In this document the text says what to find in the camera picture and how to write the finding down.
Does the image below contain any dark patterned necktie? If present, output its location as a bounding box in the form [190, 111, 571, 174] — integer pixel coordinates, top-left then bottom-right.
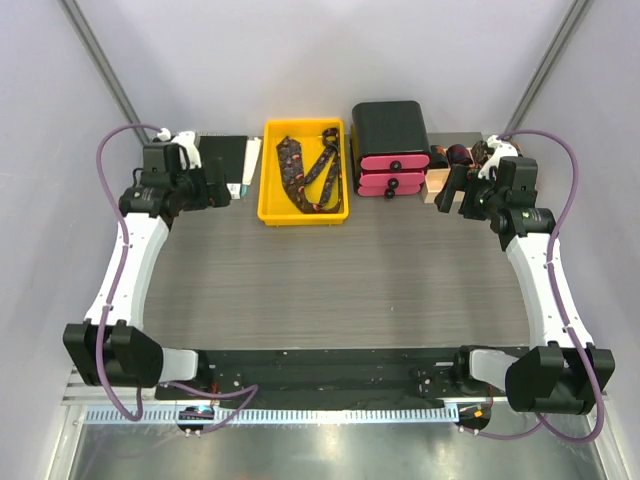
[276, 128, 343, 214]

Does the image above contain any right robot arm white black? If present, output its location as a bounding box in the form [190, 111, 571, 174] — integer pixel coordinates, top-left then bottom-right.
[435, 156, 615, 415]

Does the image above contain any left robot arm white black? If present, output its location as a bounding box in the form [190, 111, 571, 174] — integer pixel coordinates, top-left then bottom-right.
[63, 132, 230, 400]

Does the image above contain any rolled red patterned tie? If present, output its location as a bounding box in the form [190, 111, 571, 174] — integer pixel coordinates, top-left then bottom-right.
[446, 144, 474, 167]

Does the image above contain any wooden compartment box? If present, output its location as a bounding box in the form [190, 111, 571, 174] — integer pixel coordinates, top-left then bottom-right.
[421, 168, 450, 204]

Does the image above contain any rolled dark tie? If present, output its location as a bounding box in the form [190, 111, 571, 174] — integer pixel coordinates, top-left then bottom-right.
[429, 145, 449, 169]

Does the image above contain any rolled brown patterned tie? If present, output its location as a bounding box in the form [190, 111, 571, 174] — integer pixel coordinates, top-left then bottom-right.
[471, 140, 494, 167]

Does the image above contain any black binder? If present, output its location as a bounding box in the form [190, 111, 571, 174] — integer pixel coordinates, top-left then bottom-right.
[198, 135, 248, 200]

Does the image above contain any white teal pen box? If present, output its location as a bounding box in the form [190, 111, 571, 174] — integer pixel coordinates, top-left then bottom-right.
[240, 137, 262, 197]

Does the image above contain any yellow plastic tray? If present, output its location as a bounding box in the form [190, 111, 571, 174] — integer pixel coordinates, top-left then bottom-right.
[257, 118, 349, 227]

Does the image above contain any black pink drawer unit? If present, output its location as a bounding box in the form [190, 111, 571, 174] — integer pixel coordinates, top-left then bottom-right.
[350, 100, 431, 200]

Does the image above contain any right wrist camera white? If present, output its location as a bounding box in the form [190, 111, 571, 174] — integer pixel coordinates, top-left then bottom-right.
[478, 135, 521, 179]

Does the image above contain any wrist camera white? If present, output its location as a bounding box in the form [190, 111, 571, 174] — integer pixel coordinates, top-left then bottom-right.
[478, 135, 521, 179]
[155, 128, 202, 170]

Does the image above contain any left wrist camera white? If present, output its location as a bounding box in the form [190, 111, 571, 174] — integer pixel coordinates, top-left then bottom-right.
[155, 128, 202, 170]

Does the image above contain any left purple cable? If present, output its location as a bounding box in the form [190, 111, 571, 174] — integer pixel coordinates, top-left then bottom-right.
[95, 123, 259, 434]

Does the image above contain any purple cable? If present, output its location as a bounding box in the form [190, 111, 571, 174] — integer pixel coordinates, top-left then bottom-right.
[95, 123, 259, 434]
[469, 129, 601, 442]

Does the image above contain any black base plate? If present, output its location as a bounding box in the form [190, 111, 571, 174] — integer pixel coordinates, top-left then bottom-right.
[154, 345, 512, 412]

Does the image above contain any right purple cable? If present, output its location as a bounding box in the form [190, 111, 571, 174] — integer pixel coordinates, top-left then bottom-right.
[469, 129, 601, 442]

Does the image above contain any white slotted cable duct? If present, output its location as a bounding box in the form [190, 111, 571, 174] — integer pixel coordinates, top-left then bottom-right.
[83, 405, 460, 426]

